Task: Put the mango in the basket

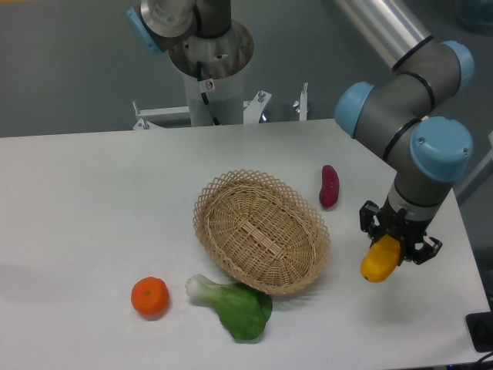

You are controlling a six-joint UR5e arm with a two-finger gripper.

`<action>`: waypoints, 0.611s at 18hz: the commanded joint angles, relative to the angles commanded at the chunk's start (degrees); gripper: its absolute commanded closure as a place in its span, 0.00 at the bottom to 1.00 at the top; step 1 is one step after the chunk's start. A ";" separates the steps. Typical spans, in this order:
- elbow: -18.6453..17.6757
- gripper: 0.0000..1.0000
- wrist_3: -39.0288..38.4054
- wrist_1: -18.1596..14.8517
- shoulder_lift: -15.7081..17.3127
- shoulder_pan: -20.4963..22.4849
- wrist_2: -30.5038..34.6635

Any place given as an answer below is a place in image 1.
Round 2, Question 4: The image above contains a black device at table edge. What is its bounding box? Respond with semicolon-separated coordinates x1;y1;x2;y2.
465;311;492;353

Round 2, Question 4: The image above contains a purple sweet potato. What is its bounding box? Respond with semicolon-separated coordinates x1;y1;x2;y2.
319;165;340;208

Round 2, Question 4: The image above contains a black cable on pedestal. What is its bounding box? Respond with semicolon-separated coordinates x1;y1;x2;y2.
195;60;221;126

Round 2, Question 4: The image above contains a woven wicker basket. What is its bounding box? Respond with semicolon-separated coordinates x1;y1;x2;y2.
193;170;330;295

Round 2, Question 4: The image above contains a white metal pedestal frame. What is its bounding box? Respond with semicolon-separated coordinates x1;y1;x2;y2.
131;72;311;130

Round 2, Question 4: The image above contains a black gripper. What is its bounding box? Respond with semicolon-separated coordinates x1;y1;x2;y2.
359;200;442;265

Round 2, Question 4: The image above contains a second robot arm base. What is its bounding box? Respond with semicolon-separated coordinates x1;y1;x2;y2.
126;1;254;80

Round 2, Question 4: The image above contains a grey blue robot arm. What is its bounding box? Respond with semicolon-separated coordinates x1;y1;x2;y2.
334;1;475;264

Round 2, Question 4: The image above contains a yellow mango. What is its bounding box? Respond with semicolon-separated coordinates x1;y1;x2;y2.
361;235;401;283

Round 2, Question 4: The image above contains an orange tangerine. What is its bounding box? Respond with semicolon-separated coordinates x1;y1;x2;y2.
130;277;170;319

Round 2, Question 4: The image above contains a green bok choy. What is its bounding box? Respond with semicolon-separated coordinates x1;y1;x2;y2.
185;274;273;341

